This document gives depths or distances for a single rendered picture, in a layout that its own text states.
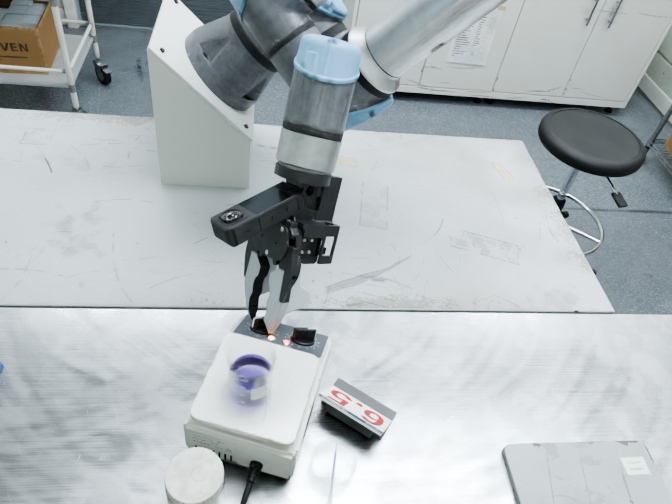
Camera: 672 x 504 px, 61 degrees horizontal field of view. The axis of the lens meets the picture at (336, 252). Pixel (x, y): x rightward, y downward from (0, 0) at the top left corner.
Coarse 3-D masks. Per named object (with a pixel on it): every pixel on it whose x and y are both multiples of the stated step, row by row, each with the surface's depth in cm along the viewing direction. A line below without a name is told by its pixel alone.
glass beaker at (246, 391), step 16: (240, 336) 60; (256, 336) 61; (240, 352) 62; (256, 352) 62; (272, 352) 60; (272, 368) 58; (240, 384) 58; (256, 384) 58; (272, 384) 62; (240, 400) 61; (256, 400) 61
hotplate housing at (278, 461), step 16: (240, 320) 76; (320, 368) 70; (304, 416) 65; (192, 432) 62; (208, 432) 62; (224, 432) 62; (304, 432) 65; (208, 448) 64; (224, 448) 63; (240, 448) 62; (256, 448) 62; (272, 448) 62; (288, 448) 62; (240, 464) 65; (256, 464) 63; (272, 464) 63; (288, 464) 62
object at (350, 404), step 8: (328, 392) 72; (336, 392) 73; (336, 400) 71; (344, 400) 72; (352, 400) 73; (352, 408) 71; (360, 408) 72; (368, 408) 73; (360, 416) 69; (368, 416) 71; (376, 416) 72; (376, 424) 69; (384, 424) 70
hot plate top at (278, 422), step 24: (216, 360) 66; (288, 360) 67; (312, 360) 68; (216, 384) 64; (288, 384) 65; (312, 384) 66; (192, 408) 61; (216, 408) 62; (264, 408) 63; (288, 408) 63; (240, 432) 60; (264, 432) 61; (288, 432) 61
